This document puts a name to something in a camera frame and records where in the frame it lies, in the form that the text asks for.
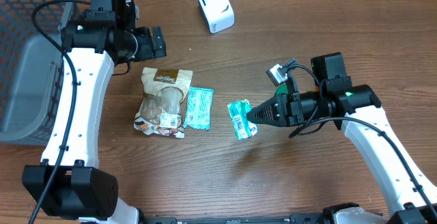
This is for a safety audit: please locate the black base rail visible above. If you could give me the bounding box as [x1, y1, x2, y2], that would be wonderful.
[139, 213, 330, 224]

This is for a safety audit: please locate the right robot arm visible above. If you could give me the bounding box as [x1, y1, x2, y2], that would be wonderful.
[246, 53, 436, 224]

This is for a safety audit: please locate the teal white tissue pack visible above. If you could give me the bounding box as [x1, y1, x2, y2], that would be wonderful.
[227, 99, 258, 141]

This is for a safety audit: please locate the white barcode scanner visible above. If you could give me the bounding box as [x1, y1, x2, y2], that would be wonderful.
[198, 0, 235, 33]

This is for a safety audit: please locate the mint green tissue pack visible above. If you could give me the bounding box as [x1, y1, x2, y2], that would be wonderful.
[183, 87, 214, 130]

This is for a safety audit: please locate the green white can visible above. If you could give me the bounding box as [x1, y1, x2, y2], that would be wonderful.
[274, 84, 288, 95]

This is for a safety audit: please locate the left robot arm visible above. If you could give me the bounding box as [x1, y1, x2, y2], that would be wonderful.
[22, 0, 166, 223]

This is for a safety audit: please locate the brown white snack bag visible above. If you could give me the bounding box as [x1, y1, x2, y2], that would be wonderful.
[133, 68, 193, 139]

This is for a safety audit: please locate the dark grey plastic basket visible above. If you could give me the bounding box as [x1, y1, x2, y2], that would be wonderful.
[1, 0, 79, 145]

